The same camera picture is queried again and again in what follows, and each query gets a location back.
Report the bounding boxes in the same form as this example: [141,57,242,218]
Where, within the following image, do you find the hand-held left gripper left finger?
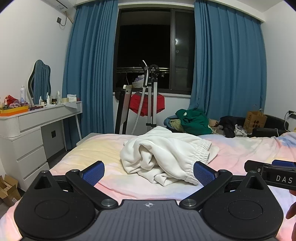
[33,161,119,210]

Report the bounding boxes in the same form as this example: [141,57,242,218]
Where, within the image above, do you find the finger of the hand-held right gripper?
[244,159,296,173]

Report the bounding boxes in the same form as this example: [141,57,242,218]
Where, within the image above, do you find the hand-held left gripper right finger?
[179,161,267,210]

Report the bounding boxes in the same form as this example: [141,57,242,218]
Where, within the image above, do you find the white sweatpants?
[120,126,220,187]

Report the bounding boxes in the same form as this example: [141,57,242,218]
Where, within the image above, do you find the dark clothes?
[217,116,246,138]

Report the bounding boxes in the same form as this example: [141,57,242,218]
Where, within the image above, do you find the person's right hand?
[286,203,296,220]

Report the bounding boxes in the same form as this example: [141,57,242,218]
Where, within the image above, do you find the pastel tie-dye blanket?
[0,133,296,241]

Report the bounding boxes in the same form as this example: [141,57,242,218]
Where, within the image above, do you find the white patterned cloth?
[234,125,249,136]

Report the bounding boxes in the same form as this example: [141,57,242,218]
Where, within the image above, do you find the brown paper bag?
[243,111,267,133]

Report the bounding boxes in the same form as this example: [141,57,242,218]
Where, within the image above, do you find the black sofa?
[251,114,290,138]

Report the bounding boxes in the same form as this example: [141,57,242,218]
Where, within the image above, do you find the green garment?
[175,108,213,136]

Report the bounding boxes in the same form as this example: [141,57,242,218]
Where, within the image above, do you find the white dressing table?
[0,101,83,191]

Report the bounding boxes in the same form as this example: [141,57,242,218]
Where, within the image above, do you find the red cloth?
[129,92,165,117]

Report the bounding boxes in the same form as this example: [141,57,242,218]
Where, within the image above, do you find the cardboard boxes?
[0,175,22,207]

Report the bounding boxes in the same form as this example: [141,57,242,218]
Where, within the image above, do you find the garment steamer stand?
[131,60,166,135]

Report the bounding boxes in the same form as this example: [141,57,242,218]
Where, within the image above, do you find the orange tray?
[0,105,29,117]

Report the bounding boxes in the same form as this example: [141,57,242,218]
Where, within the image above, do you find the blue curtain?
[62,0,119,151]
[190,0,267,119]

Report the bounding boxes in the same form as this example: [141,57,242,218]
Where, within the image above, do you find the wavy blue framed mirror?
[28,60,51,105]

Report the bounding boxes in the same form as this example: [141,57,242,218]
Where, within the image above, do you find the dark framed window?
[113,8,196,94]

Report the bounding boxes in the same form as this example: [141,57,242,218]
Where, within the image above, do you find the white air conditioner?
[43,0,70,11]

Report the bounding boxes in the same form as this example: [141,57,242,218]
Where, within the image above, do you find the white charger cable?
[274,111,296,137]

